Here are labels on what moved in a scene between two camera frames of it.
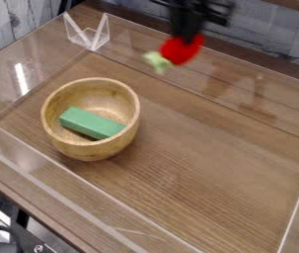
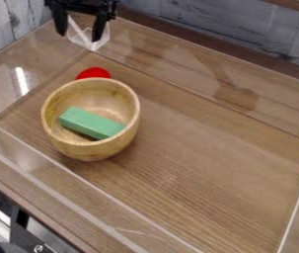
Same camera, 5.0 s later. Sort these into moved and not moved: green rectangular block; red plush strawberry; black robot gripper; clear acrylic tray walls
Moved: black robot gripper; red plush strawberry
Not moved: clear acrylic tray walls; green rectangular block
